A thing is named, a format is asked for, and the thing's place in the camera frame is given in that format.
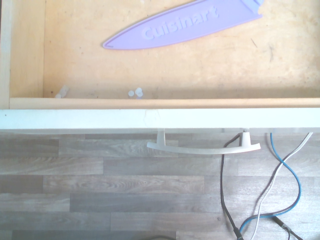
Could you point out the white wooden drawer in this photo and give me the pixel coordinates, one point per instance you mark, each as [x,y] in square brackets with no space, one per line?
[75,117]

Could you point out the small white plastic peg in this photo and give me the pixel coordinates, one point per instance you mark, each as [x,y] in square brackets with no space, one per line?
[138,92]
[131,94]

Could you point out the purple sheathed Cuisinart knife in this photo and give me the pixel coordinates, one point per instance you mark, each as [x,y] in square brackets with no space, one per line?
[175,27]

